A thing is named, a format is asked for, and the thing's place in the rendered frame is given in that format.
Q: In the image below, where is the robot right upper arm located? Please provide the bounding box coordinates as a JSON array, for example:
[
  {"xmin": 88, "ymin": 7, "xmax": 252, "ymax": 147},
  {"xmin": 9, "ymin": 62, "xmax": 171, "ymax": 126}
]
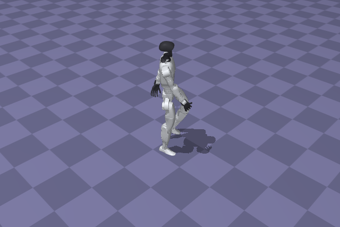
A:
[{"xmin": 161, "ymin": 66, "xmax": 179, "ymax": 91}]

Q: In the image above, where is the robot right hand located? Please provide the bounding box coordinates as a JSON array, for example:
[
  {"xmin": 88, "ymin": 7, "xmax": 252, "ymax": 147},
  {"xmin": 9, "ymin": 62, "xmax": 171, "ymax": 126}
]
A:
[{"xmin": 181, "ymin": 99, "xmax": 192, "ymax": 112}]

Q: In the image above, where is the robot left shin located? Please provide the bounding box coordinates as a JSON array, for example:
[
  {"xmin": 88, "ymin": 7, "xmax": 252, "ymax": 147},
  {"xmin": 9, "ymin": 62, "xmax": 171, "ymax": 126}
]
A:
[{"xmin": 172, "ymin": 105, "xmax": 190, "ymax": 129}]

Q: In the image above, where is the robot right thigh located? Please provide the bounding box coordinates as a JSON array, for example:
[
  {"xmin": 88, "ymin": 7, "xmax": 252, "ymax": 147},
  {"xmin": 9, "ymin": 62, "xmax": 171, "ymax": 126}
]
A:
[{"xmin": 162, "ymin": 98, "xmax": 176, "ymax": 132}]

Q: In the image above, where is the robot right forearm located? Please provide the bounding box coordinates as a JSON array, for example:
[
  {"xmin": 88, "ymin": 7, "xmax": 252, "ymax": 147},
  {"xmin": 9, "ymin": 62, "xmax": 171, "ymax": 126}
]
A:
[{"xmin": 172, "ymin": 87, "xmax": 187, "ymax": 105}]

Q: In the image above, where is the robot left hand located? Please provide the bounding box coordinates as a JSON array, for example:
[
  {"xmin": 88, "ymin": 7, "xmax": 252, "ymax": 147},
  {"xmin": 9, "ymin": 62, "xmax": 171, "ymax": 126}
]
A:
[{"xmin": 151, "ymin": 80, "xmax": 161, "ymax": 97}]

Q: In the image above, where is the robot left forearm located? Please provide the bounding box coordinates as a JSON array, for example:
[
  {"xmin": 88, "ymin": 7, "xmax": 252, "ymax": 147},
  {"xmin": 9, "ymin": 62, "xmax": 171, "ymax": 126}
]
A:
[{"xmin": 155, "ymin": 70, "xmax": 160, "ymax": 85}]

